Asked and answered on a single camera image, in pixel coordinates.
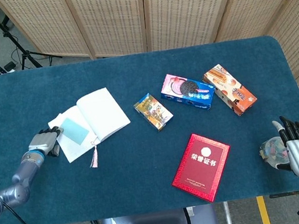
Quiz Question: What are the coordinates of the open white notebook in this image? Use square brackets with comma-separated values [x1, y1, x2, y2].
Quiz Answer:
[43, 84, 136, 166]

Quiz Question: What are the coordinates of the orange cream biscuit box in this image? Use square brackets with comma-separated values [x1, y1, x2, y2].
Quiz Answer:
[200, 59, 260, 121]

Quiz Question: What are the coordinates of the black tripod stand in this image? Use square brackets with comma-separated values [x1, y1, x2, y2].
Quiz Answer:
[0, 0, 63, 74]

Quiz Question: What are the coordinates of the dark blue table cover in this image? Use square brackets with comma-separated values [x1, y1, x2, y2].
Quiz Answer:
[0, 30, 299, 224]

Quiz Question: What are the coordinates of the black power adapter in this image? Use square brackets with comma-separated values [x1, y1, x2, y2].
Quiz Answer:
[0, 61, 17, 75]

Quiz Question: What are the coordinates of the blue pink cookie box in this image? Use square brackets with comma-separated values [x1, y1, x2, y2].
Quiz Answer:
[157, 67, 218, 117]

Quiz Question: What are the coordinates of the clear jar of coloured clips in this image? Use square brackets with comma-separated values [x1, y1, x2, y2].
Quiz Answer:
[258, 135, 291, 170]

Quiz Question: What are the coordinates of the black box under table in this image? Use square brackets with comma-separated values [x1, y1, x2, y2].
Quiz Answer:
[269, 190, 299, 199]

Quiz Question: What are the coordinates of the yellow blue snack box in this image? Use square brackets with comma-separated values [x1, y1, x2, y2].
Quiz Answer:
[132, 90, 176, 135]

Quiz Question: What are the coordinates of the red certificate folder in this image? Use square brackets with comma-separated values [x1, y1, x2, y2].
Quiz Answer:
[165, 129, 238, 208]

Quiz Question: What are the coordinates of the blue bookmark with pink tassel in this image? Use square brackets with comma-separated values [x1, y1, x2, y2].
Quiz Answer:
[57, 114, 104, 172]

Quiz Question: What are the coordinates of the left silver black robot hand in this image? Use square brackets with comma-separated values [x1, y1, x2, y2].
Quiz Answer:
[25, 125, 67, 161]

